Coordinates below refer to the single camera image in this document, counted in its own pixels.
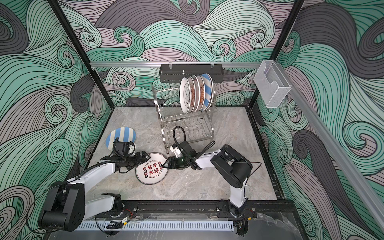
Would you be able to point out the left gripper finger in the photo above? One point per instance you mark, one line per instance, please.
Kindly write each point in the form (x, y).
(144, 155)
(143, 163)

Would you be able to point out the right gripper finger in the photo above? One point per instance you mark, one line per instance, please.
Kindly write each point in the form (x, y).
(168, 166)
(170, 160)

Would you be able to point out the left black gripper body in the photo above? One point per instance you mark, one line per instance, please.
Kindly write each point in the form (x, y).
(132, 160)

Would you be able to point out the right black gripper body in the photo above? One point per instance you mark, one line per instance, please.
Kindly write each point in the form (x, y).
(180, 162)

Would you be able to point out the white plate red characters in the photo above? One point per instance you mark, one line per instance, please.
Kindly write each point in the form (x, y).
(152, 171)

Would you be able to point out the white plate green clover outline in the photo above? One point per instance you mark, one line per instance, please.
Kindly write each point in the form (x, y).
(185, 95)

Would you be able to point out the blue striped plate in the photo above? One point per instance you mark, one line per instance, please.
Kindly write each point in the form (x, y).
(208, 84)
(124, 134)

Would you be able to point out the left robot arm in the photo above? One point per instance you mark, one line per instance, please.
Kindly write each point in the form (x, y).
(66, 206)

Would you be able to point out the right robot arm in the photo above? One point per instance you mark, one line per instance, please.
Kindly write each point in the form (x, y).
(232, 166)

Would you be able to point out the steel two-tier dish rack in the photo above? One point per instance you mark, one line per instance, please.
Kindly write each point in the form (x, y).
(198, 126)

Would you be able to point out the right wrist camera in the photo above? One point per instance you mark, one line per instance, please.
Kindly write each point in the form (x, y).
(176, 150)

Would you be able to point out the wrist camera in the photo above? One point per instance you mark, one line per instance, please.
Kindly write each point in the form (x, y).
(176, 150)
(131, 148)

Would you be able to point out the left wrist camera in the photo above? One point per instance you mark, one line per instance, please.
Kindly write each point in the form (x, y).
(131, 148)

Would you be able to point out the white slotted cable duct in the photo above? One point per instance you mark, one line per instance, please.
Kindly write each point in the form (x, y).
(160, 226)

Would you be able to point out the black wall shelf basket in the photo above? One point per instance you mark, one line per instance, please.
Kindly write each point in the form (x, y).
(173, 73)

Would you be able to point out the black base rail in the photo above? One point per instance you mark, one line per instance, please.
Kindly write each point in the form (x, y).
(219, 208)

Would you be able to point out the clear mesh wall bin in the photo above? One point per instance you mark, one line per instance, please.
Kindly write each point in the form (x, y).
(272, 83)

